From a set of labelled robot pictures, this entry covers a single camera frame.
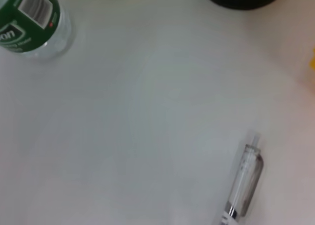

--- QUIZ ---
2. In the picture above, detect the clear grey ballpoint pen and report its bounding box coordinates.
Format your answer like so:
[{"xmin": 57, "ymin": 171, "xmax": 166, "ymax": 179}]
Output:
[{"xmin": 216, "ymin": 130, "xmax": 265, "ymax": 225}]

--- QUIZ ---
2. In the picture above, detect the yellow plastic bin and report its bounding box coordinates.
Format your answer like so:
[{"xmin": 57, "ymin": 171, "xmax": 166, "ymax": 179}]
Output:
[{"xmin": 309, "ymin": 46, "xmax": 315, "ymax": 72}]

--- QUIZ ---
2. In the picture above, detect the clear water bottle green label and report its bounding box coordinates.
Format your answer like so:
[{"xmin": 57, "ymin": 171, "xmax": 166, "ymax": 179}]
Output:
[{"xmin": 0, "ymin": 0, "xmax": 73, "ymax": 60}]

